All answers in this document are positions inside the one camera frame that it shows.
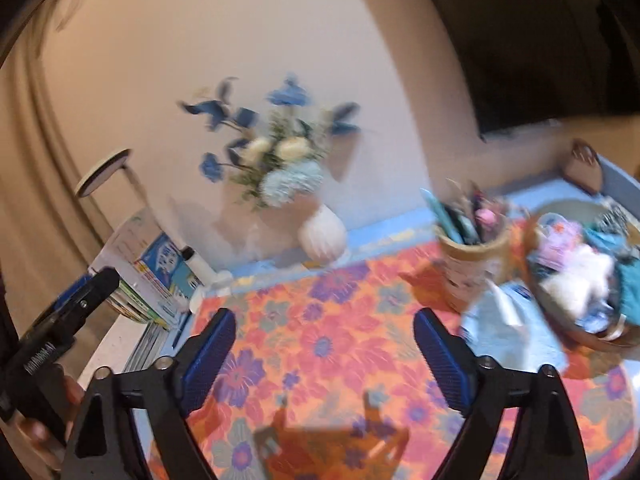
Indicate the blue and white artificial flowers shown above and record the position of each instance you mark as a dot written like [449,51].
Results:
[290,180]

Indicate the brown bag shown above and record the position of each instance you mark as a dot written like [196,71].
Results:
[582,170]

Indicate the orange floral woven mat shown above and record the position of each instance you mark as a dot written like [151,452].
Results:
[325,335]

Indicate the white plush toy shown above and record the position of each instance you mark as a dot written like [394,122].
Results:
[580,275]

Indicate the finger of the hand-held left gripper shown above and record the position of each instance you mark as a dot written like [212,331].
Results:
[85,300]

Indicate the round woven basket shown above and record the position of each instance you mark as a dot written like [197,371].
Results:
[600,342]

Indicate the black monitor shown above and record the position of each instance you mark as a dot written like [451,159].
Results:
[540,50]

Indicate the beige curtain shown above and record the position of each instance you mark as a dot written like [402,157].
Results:
[40,185]

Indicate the row of books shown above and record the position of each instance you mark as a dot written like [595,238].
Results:
[160,270]

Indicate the person's left hand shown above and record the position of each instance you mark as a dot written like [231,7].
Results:
[45,440]

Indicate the dark pen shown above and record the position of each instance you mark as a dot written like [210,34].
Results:
[181,330]

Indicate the purple and white wipes packet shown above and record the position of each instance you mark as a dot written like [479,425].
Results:
[560,240]

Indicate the brown paper box with lettering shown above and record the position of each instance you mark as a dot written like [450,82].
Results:
[470,275]

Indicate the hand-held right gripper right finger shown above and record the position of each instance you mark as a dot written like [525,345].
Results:
[445,360]

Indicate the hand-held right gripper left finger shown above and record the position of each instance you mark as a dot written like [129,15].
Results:
[207,360]

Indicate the checked scrunchie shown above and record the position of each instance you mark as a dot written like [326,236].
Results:
[612,220]

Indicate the blue patterned tissue packet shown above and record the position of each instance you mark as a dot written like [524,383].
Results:
[505,330]

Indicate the white ribbed vase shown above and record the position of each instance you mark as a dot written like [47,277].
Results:
[322,235]

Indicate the bunch of pens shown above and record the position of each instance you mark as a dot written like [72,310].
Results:
[465,220]

